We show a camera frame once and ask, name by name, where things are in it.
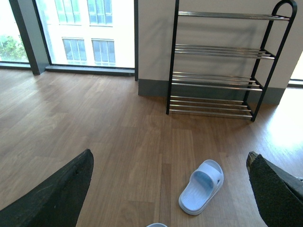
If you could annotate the black metal shoe rack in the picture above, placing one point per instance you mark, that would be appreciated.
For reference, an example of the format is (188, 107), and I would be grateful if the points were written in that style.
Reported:
(221, 94)

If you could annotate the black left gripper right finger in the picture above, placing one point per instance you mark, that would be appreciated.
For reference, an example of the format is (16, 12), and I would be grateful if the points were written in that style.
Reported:
(278, 194)

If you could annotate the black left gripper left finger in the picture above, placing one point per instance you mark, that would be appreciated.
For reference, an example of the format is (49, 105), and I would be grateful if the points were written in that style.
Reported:
(55, 202)

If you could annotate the light blue slide slipper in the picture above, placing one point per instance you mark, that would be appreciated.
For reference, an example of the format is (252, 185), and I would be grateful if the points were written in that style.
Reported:
(204, 184)

